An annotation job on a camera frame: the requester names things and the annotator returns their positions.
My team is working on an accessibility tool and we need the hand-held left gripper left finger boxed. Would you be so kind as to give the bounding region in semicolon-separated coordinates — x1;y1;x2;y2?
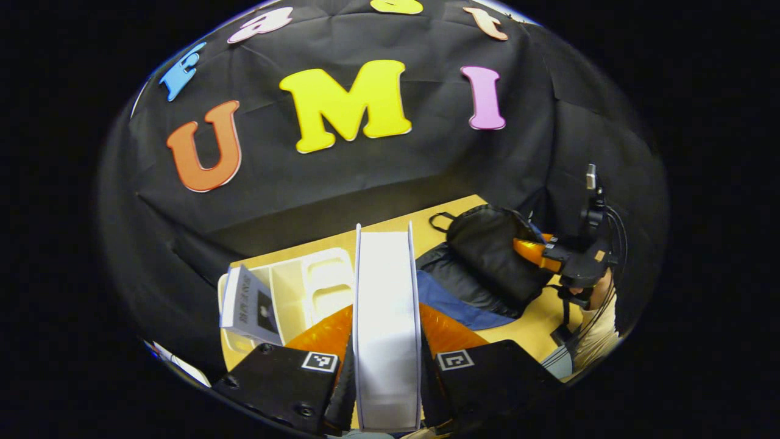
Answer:
212;305;355;435

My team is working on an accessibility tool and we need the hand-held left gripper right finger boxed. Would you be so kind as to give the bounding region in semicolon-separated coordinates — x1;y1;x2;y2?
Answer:
419;303;564;430

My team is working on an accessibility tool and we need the blue schoolbag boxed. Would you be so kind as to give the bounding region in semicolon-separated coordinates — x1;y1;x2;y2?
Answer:
416;204;558;331

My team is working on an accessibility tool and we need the grey-blue book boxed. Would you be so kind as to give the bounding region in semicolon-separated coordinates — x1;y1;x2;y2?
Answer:
219;264;284;346

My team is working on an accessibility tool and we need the white plastic bookshelf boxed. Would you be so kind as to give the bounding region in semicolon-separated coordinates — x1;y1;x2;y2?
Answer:
218;247;355;355

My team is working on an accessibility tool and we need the white book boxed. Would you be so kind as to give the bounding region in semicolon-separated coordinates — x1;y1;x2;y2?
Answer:
353;223;423;432

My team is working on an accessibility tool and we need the white side table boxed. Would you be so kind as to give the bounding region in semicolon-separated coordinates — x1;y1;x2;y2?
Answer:
152;341;211;388

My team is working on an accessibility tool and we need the black backdrop cloth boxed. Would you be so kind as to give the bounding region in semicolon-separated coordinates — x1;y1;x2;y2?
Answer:
97;0;671;379

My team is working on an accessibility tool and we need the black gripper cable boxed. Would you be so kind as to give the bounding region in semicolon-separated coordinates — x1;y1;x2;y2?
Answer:
548;206;628;354

